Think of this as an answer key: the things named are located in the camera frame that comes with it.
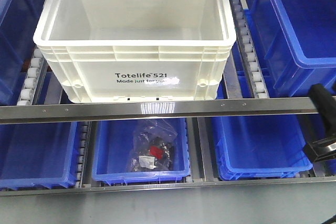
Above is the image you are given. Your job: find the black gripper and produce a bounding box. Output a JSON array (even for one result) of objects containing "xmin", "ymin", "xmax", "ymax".
[{"xmin": 303, "ymin": 83, "xmax": 335, "ymax": 163}]

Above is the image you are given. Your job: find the white plastic tote crate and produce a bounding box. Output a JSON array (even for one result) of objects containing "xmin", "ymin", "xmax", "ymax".
[{"xmin": 33, "ymin": 0, "xmax": 236, "ymax": 103}]

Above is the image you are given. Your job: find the blue bin lower right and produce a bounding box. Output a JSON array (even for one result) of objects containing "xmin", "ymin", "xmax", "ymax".
[{"xmin": 211, "ymin": 114, "xmax": 312, "ymax": 180}]

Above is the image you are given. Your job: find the right white roller track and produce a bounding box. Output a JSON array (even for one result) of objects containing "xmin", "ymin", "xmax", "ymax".
[{"xmin": 229, "ymin": 0, "xmax": 269, "ymax": 99}]

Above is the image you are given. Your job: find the white roller track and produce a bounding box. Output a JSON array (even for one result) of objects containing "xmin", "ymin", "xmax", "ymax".
[
  {"xmin": 16, "ymin": 47, "xmax": 48, "ymax": 106},
  {"xmin": 229, "ymin": 0, "xmax": 269, "ymax": 99}
]

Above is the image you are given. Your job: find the blue bin upper right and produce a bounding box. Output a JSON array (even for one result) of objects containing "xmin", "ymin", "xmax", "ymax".
[{"xmin": 246, "ymin": 0, "xmax": 335, "ymax": 97}]

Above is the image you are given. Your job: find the clear bag of parts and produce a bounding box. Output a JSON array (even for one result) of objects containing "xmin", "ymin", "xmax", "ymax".
[{"xmin": 127, "ymin": 119, "xmax": 178, "ymax": 173}]

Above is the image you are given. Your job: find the blue bin lower middle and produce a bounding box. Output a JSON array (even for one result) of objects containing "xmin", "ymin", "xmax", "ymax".
[{"xmin": 92, "ymin": 118, "xmax": 190, "ymax": 186}]

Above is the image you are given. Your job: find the lower left roller track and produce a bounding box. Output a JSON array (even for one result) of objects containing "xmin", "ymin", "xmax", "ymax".
[{"xmin": 75, "ymin": 122, "xmax": 91, "ymax": 188}]

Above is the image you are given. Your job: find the blue bin lower left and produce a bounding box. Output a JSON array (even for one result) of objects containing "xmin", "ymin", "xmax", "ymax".
[{"xmin": 1, "ymin": 122, "xmax": 80, "ymax": 190}]

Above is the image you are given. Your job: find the left white roller track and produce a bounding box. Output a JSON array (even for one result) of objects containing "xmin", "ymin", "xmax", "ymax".
[{"xmin": 16, "ymin": 47, "xmax": 48, "ymax": 106}]

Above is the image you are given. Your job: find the blue bin upper left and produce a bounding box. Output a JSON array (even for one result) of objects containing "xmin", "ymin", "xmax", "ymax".
[{"xmin": 1, "ymin": 0, "xmax": 45, "ymax": 105}]

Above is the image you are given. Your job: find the lower steel shelf rail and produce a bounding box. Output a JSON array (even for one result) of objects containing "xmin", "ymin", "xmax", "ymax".
[{"xmin": 1, "ymin": 176, "xmax": 335, "ymax": 197}]

